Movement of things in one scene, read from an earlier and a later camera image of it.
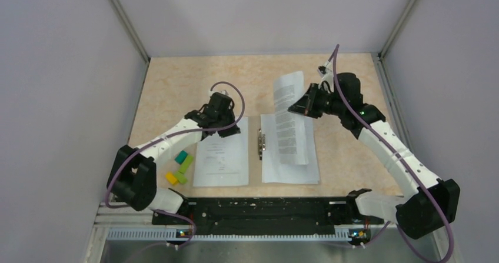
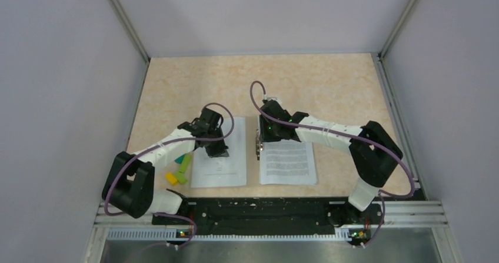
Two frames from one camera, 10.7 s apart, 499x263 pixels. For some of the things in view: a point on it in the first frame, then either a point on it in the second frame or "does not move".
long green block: (184, 166) does not move
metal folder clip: (261, 143) does not move
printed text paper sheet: (292, 127) → (288, 162)
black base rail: (270, 215) does not move
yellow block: (170, 178) does not move
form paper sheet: (223, 161) does not move
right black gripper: (303, 106) → (265, 136)
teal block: (180, 157) does not move
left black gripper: (234, 131) → (219, 151)
